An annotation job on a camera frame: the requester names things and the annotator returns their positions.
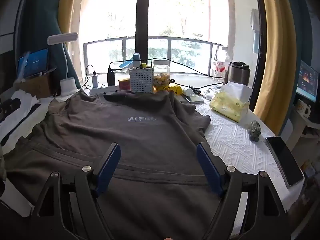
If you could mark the blue cap bottle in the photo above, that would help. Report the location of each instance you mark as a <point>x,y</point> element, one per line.
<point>136,58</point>

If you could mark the steel thermos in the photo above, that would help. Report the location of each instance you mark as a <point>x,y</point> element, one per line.
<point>237,76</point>

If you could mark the white power strip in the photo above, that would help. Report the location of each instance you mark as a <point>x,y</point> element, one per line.
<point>102,88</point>

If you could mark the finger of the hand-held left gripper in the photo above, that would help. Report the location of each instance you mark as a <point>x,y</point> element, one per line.
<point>11,105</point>

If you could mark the clear plastic wrap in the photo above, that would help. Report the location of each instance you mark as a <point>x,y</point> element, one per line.
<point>24,62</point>

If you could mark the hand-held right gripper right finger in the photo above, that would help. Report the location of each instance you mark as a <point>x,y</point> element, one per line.
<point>210,172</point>

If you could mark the black smartphone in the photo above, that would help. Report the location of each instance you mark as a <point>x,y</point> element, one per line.
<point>285,161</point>

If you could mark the tablet with blue screen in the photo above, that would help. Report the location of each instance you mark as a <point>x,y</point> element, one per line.
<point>35,61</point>

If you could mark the small white bottle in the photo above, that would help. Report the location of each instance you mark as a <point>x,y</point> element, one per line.
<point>187,91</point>

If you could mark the yellow tube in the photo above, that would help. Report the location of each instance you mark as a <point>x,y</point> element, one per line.
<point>143,66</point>

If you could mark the yellow curtain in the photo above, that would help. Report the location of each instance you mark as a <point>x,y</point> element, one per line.
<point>66,5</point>
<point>277,55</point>

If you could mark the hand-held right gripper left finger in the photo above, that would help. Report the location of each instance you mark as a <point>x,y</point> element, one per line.
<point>110,167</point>

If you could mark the red and yellow can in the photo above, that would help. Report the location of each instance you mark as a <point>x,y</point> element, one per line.
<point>123,83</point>

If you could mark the balcony railing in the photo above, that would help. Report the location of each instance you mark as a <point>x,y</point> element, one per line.
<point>124,50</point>

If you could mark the dark flat case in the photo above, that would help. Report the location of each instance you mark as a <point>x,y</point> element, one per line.
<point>195,100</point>

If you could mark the white desk lamp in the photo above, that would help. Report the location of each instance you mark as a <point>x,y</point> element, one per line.
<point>67,86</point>

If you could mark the yellow tissue pack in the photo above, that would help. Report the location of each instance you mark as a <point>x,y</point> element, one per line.
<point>228,106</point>

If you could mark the clear snack jar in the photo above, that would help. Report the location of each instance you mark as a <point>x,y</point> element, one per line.
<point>161,78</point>

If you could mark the white textured tablecloth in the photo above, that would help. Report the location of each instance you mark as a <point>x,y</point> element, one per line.
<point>232,145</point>

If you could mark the red label water bottle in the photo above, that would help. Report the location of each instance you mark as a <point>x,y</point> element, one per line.
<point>220,66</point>

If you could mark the brown cardboard box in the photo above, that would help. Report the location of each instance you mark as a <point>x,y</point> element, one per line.
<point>35,85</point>

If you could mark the dark grey t-shirt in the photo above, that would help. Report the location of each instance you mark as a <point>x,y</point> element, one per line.
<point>140,140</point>

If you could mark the blue face mask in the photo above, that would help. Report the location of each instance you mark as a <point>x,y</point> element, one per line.
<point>125,65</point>

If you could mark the black charger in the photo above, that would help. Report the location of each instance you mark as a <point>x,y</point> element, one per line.
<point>111,77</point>

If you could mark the white mug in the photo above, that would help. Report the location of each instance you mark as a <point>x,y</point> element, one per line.
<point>303,108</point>

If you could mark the teal curtain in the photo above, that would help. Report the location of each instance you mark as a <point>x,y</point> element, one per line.
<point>40,17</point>

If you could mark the white garment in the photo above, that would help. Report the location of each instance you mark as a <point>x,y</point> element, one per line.
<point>23,98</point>

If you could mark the white charger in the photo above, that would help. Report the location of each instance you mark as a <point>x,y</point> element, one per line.
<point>95,81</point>

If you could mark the white perforated basket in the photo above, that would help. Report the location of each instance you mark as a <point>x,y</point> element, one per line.
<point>141,80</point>

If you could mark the computer monitor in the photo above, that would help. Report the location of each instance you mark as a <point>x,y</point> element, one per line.
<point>308,80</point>

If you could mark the dark window pillar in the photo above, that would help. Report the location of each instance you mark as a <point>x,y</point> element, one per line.
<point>142,17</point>

